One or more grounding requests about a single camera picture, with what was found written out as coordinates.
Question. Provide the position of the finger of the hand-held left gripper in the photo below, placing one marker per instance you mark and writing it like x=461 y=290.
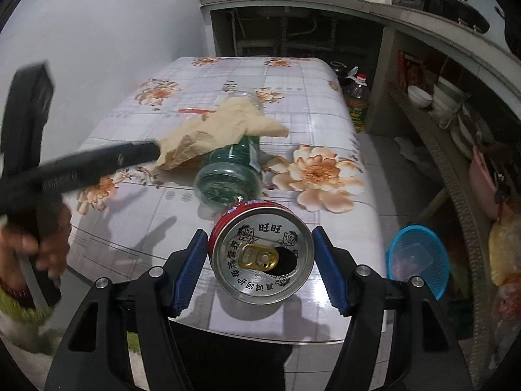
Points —
x=28 y=118
x=101 y=163

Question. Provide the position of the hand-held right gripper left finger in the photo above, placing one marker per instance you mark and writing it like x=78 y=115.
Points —
x=185 y=273

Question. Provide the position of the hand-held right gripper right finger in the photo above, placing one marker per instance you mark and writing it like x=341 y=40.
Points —
x=331 y=273

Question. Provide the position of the red drink can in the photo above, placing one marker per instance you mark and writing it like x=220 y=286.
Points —
x=260 y=252

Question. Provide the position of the blue mesh wastebasket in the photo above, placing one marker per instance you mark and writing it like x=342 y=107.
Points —
x=423 y=244

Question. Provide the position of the brown paper bag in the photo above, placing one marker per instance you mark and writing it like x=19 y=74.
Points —
x=228 y=126

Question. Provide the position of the person's left hand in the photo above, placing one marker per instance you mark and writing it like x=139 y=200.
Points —
x=57 y=244

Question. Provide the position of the floral tablecloth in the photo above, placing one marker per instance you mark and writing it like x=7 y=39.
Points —
x=134 y=228

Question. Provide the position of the clear plastic bottle green label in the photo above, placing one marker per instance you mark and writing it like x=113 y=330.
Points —
x=228 y=175

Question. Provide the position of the thin red strip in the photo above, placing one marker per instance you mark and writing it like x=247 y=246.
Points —
x=197 y=110

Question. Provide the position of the woven rattan shelf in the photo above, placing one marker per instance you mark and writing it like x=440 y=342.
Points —
x=456 y=195

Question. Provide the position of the yellow cooking oil bottle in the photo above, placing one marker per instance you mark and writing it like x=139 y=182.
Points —
x=358 y=110

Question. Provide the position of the yellow plastic bag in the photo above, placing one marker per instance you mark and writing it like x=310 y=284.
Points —
x=504 y=252

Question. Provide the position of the pink plastic basin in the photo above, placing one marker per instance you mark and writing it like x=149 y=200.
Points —
x=482 y=179

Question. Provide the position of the white bowl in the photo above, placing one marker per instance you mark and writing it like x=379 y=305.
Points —
x=419 y=95

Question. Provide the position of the dark ceramic jar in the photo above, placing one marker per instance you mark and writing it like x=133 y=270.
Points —
x=338 y=69

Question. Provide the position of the stack of white bowls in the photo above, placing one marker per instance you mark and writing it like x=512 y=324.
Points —
x=447 y=93

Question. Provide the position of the red printed box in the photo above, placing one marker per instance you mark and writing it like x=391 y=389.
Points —
x=409 y=71

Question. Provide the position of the concrete kitchen counter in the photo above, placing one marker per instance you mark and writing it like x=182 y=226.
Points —
x=366 y=16

